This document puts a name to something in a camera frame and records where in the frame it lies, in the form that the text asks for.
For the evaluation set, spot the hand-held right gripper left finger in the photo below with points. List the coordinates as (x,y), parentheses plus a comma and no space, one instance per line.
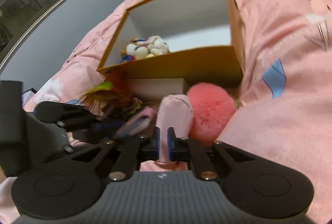
(156,142)

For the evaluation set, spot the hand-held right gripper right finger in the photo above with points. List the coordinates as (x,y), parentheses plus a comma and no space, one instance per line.
(170,143)

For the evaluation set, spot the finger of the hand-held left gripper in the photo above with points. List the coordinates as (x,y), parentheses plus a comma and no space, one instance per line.
(68,148)
(64,112)

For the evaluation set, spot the pink striped small pouch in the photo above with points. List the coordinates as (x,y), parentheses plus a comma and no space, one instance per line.
(145,114)

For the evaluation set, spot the colourful feather toy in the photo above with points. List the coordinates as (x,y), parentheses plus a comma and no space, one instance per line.
(122,88)

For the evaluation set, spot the orange cardboard box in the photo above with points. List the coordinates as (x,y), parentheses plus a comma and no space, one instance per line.
(194,65)

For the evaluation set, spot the pink fluffy pom-pom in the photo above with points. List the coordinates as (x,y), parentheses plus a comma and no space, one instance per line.
(210,110)

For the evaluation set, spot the long white box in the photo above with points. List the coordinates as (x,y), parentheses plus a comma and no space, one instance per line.
(155,88)

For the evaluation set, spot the white pink crochet doll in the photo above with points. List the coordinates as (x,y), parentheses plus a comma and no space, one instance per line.
(158,45)

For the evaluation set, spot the pink printed blanket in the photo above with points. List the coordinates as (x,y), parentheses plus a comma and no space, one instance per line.
(272,32)

